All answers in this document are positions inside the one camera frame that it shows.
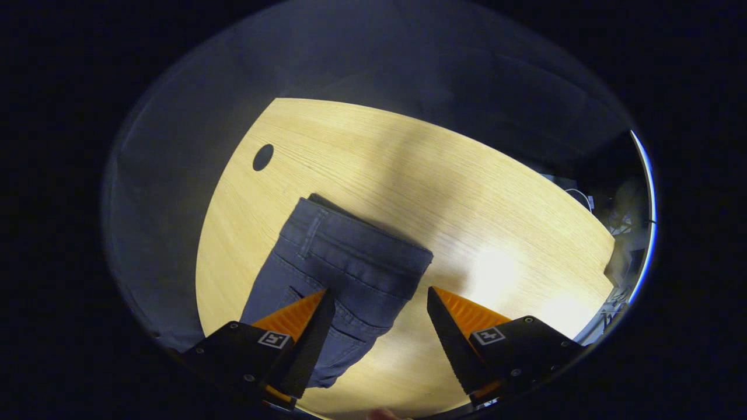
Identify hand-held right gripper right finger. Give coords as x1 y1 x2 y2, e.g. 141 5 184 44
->
427 286 585 408

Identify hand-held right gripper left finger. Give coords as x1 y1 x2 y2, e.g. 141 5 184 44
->
180 289 337 410

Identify black jeans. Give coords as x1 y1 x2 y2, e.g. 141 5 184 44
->
239 194 434 389

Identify white cable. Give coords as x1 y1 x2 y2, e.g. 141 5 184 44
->
564 187 596 212

